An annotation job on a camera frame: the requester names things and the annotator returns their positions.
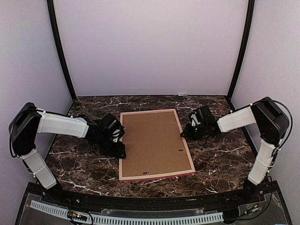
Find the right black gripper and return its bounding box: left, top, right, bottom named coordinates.
left=181, top=123, right=207, bottom=141

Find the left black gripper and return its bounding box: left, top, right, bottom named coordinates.
left=93, top=132, right=126, bottom=158

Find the light wooden picture frame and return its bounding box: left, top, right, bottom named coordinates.
left=118, top=108, right=195, bottom=183

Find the brown cardboard backing board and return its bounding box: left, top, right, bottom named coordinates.
left=119, top=109, right=195, bottom=182

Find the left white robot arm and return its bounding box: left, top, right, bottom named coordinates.
left=8, top=102, right=126, bottom=204

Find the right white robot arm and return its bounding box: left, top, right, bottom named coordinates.
left=180, top=97, right=293, bottom=185

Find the small circuit board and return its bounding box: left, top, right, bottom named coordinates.
left=67, top=210, right=88, bottom=221

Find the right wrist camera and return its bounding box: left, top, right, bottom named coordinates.
left=188, top=111, right=201, bottom=127

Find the grey slotted cable duct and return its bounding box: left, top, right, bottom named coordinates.
left=30, top=200, right=224, bottom=225

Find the black front rail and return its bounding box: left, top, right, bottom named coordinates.
left=15, top=181, right=292, bottom=225

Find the right black corner post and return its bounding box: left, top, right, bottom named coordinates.
left=227, top=0, right=255, bottom=100

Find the black corner post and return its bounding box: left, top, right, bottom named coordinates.
left=227, top=0, right=255, bottom=100
left=46, top=0, right=77, bottom=101

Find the left black corner post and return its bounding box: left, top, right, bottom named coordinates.
left=46, top=0, right=77, bottom=101

